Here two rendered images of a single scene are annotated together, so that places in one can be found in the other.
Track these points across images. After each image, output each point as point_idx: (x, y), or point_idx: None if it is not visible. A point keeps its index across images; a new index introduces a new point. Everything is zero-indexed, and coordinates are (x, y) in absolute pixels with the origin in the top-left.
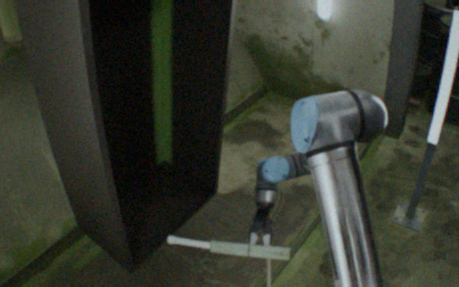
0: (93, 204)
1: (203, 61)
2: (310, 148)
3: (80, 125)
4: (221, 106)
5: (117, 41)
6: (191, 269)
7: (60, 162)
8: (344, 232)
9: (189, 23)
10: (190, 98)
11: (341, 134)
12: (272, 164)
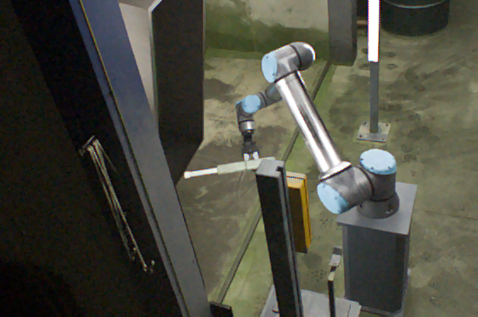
0: None
1: (183, 38)
2: (276, 79)
3: None
4: (201, 69)
5: None
6: (194, 214)
7: None
8: (303, 114)
9: (168, 12)
10: (173, 67)
11: (289, 67)
12: (248, 101)
